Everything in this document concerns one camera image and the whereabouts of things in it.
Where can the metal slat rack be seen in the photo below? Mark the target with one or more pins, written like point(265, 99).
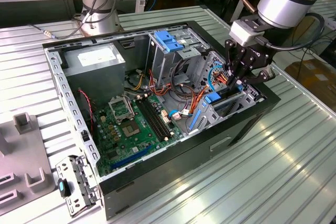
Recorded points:
point(328, 9)

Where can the metal card retention bracket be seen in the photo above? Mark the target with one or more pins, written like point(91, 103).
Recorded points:
point(67, 167)

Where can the black RAM slot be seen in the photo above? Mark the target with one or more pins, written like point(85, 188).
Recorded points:
point(150, 119)
point(157, 119)

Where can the flat brown cardboard box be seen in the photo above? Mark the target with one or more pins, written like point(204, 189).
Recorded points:
point(315, 85)

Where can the black open PC case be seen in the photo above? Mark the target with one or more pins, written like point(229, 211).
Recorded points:
point(170, 166)

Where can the grey optical drive cage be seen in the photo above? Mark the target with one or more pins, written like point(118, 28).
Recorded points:
point(160, 61)

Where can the grey parts rack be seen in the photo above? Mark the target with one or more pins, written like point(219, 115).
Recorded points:
point(23, 155)

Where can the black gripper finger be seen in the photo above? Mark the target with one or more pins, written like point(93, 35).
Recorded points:
point(262, 75)
point(229, 51)

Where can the green motherboard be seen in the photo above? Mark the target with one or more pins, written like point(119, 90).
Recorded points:
point(126, 146)

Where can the blue expansion slot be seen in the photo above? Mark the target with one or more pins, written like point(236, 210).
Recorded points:
point(131, 158)

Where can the grey power supply unit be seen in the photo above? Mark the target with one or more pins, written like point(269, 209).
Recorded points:
point(97, 82)

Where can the hard disk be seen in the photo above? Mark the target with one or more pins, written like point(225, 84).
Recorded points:
point(211, 98)

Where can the CPU socket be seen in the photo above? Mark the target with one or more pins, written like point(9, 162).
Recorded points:
point(130, 129)

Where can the grey metal disk bay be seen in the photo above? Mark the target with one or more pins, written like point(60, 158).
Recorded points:
point(207, 119)

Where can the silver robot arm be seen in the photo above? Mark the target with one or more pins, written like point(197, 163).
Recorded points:
point(286, 1)

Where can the blue plastic drive latch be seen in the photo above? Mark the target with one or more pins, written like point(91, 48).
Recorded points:
point(165, 40)

